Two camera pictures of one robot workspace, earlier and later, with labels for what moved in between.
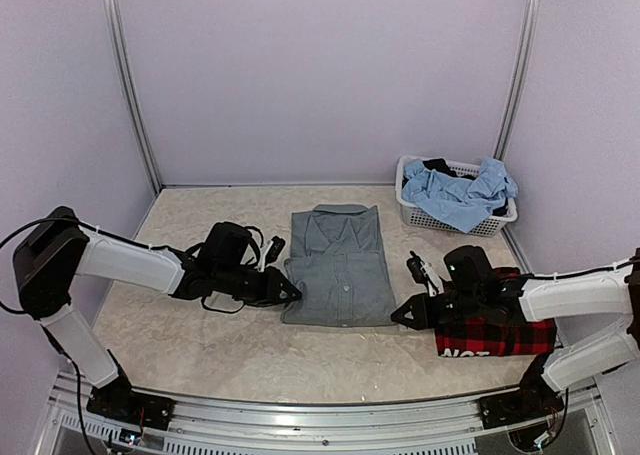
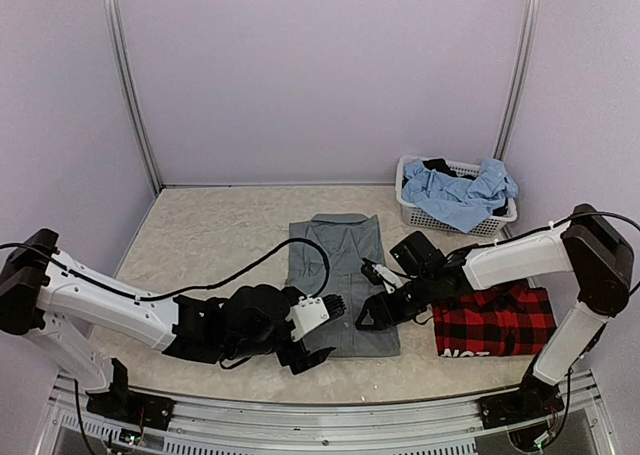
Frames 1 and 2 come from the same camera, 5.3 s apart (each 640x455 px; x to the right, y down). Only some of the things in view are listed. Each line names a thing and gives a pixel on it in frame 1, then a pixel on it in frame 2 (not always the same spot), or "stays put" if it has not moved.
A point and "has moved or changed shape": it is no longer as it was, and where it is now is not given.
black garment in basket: (441, 166) stays put
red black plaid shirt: (490, 337) stays put
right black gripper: (422, 315) to (374, 303)
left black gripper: (275, 280) to (300, 359)
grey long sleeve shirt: (338, 261) has moved or changed shape
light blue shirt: (459, 202) stays put
